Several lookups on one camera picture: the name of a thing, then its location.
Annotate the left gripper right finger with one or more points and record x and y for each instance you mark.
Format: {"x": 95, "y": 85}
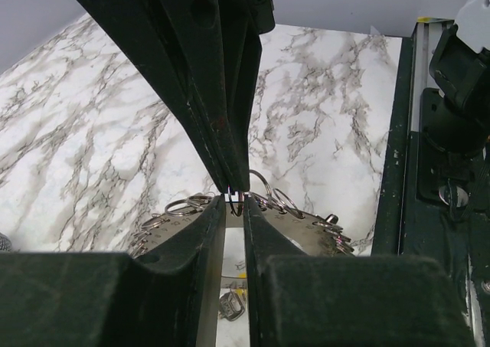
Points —
{"x": 300, "y": 300}

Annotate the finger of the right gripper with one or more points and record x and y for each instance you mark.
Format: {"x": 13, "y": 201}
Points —
{"x": 221, "y": 50}
{"x": 142, "y": 31}

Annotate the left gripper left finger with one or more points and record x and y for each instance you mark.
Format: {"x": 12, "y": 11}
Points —
{"x": 166, "y": 297}

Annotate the yellow key tag inner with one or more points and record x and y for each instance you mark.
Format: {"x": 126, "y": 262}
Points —
{"x": 238, "y": 282}

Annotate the purple glitter microphone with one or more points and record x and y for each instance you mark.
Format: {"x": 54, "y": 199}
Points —
{"x": 5, "y": 243}

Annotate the black mounting base rail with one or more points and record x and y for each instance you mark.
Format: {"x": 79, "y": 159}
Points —
{"x": 434, "y": 198}

